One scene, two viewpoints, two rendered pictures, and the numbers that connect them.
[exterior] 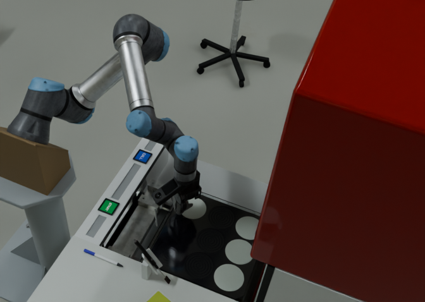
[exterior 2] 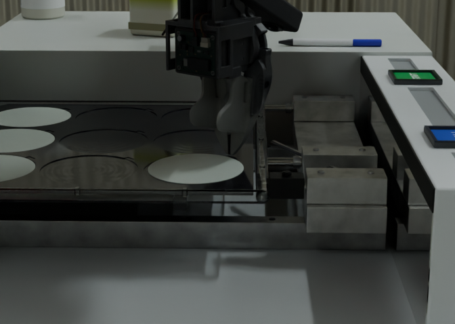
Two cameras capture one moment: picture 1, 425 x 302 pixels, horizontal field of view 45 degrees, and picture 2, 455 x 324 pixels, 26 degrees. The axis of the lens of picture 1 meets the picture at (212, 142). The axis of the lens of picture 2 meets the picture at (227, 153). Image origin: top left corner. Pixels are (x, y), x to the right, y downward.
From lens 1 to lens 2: 2.43 m
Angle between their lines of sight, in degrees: 116
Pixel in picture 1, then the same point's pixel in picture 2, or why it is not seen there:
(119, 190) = (428, 99)
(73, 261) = (386, 40)
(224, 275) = (42, 116)
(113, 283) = (277, 38)
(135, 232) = (323, 142)
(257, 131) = not seen: outside the picture
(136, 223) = not seen: hidden behind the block
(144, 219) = not seen: hidden behind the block
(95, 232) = (395, 64)
